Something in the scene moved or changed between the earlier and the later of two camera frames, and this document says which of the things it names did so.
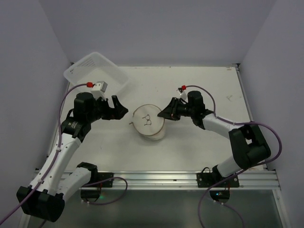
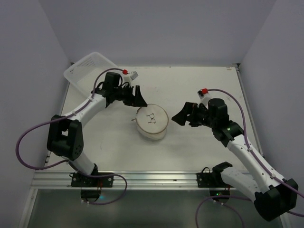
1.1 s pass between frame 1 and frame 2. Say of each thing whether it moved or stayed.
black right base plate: stayed
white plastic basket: stayed
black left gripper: moved
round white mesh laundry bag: stayed
